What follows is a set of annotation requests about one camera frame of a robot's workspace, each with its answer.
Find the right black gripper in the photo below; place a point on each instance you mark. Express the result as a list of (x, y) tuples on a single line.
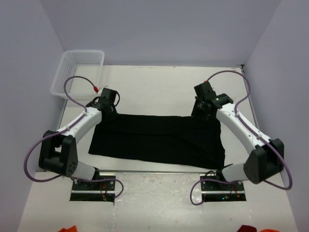
[(195, 113)]

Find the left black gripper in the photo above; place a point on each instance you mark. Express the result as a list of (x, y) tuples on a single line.
[(113, 114)]

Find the black t shirt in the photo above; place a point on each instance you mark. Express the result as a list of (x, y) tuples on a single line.
[(183, 140)]

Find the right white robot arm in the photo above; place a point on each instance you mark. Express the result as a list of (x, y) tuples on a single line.
[(266, 155)]

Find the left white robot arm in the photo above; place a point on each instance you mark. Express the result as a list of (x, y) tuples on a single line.
[(59, 148)]

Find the white plastic basket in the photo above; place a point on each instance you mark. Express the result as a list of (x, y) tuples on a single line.
[(82, 69)]

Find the orange cloth bottom left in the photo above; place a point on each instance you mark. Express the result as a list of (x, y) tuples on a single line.
[(71, 229)]

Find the orange cloth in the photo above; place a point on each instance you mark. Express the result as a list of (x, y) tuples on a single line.
[(269, 230), (71, 229)]

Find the dark red cloth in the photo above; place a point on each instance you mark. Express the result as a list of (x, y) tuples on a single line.
[(247, 228)]

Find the orange cloth bottom right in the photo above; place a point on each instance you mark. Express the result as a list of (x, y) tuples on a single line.
[(269, 230)]

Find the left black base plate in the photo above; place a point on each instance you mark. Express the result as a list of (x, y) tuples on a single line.
[(103, 191)]

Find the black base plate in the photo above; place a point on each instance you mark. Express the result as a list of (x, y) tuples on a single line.
[(103, 191), (217, 192)]

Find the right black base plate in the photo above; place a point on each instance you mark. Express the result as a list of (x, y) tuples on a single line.
[(217, 192)]

